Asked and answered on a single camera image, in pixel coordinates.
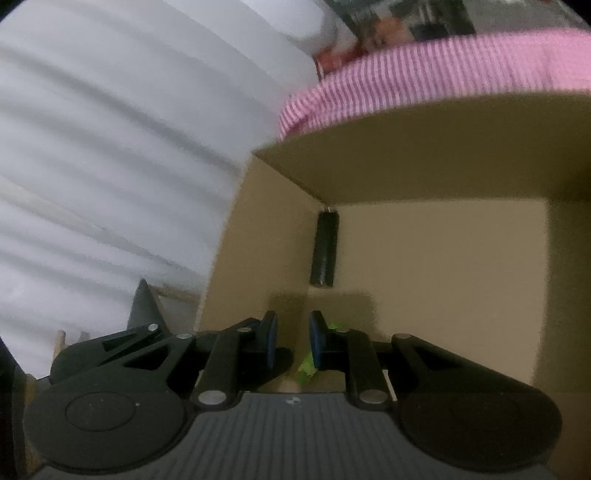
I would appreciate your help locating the pink striped blanket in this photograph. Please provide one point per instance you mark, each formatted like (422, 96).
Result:
(415, 78)

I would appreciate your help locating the small green packet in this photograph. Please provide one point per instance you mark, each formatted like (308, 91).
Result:
(305, 369)

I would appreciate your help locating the orange printed appliance box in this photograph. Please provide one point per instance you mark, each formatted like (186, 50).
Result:
(406, 21)

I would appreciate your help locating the black plastic item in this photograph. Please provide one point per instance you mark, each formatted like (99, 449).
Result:
(324, 249)

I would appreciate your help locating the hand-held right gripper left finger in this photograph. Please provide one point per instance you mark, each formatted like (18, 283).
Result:
(271, 339)

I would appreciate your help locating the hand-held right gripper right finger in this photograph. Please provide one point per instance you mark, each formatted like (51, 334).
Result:
(316, 341)

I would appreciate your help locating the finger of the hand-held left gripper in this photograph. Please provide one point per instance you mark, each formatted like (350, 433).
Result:
(99, 353)
(144, 309)

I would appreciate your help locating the brown cardboard box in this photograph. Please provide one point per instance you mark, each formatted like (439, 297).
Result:
(438, 258)

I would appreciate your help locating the red item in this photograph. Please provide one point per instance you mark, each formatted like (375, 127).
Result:
(325, 62)

